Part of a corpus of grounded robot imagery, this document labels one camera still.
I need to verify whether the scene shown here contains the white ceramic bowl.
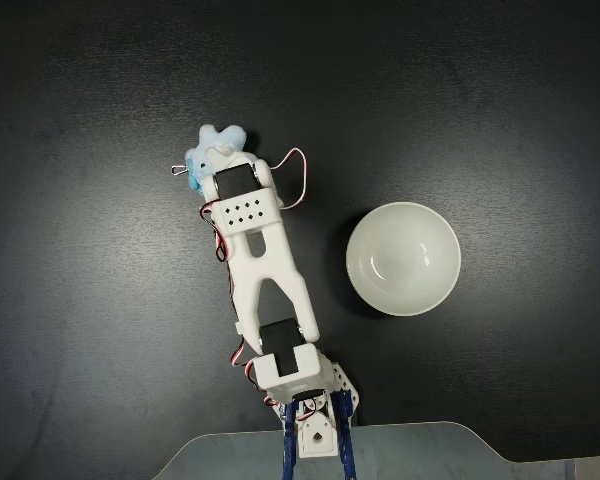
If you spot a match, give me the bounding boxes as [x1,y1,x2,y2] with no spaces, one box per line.
[345,201,462,317]

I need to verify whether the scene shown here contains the skyblue plush doll keychain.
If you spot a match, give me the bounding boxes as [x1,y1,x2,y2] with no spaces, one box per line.
[171,124,261,194]

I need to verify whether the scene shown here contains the blue clamp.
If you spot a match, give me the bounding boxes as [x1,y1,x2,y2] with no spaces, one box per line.
[329,388,362,480]
[278,397,302,480]

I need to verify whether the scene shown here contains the red white black servo cable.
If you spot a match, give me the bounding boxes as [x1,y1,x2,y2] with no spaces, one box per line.
[198,201,232,267]
[267,147,310,211]

